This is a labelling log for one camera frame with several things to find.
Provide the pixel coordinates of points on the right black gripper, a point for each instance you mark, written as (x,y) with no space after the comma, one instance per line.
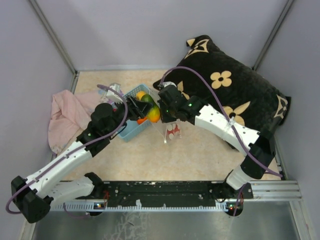
(164,118)

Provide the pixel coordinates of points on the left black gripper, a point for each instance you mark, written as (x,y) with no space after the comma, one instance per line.
(134,109)

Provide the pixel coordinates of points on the green orange mango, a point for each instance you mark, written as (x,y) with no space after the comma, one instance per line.
(154,114)

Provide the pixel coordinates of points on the light blue plastic basket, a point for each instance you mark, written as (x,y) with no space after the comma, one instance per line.
(133,129)

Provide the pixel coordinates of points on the clear dotted zip bag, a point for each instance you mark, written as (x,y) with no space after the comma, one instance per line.
(161,129)

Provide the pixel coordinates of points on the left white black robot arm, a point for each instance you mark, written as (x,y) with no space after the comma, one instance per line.
(36,194)

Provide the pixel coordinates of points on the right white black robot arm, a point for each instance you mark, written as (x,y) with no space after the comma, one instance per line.
(257,147)

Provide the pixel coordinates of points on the green yellow mango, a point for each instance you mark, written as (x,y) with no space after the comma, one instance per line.
(147,98)

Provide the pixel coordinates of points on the yellow lemon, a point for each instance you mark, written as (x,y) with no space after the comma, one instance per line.
(140,94)

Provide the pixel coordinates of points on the orange fruit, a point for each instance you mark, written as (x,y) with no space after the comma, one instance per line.
(141,120)

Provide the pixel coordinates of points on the black floral pillow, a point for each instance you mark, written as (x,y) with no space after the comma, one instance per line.
(245,96)

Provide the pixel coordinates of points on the pink cloth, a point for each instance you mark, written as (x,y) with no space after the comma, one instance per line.
(70,114)

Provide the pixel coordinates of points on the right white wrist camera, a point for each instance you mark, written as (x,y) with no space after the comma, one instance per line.
(166,83)

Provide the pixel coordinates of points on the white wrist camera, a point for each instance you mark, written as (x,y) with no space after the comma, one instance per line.
(114,95)
(166,83)

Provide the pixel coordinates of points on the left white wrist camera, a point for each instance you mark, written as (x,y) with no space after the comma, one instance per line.
(114,95)

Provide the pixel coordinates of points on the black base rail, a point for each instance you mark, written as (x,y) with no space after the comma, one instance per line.
(167,193)

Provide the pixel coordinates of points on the white slotted cable duct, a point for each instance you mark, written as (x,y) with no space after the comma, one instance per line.
(98,206)

